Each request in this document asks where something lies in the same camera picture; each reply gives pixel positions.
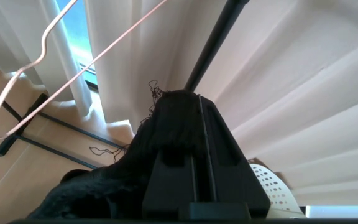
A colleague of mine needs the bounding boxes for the black clothes rack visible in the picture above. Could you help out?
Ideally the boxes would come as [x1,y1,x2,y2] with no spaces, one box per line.
[0,0,250,170]

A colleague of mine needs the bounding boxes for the white curtain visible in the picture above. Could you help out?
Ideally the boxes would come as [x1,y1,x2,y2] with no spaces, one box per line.
[84,0,358,206]
[0,0,93,116]

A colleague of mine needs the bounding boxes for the white laundry basket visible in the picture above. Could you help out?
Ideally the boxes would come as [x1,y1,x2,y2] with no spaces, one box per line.
[249,163,307,219]

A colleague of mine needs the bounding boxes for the pink clothes hanger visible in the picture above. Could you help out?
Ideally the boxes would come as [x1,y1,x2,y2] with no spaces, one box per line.
[0,0,169,141]

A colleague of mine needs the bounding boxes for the window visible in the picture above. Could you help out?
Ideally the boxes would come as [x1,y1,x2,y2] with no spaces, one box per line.
[55,0,99,91]

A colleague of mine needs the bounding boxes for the black shorts with white cord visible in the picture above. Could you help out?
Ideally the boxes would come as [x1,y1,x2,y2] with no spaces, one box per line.
[26,79,204,220]

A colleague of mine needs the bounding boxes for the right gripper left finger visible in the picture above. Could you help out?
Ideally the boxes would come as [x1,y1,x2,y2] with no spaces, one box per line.
[142,148,201,219]

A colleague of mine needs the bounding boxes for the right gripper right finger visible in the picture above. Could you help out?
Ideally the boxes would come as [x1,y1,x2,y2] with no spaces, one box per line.
[198,94,270,218]

